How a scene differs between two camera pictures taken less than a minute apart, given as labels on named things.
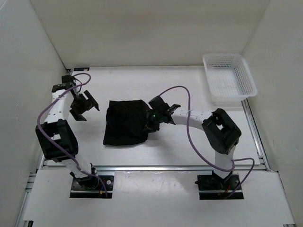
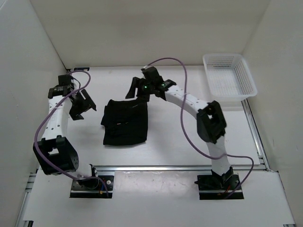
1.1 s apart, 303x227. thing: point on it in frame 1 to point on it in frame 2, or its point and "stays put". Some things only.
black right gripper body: [154, 120] to [145, 87]
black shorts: [126, 122] stays put
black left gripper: [87, 106] stays put
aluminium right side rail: [256, 140] stays put
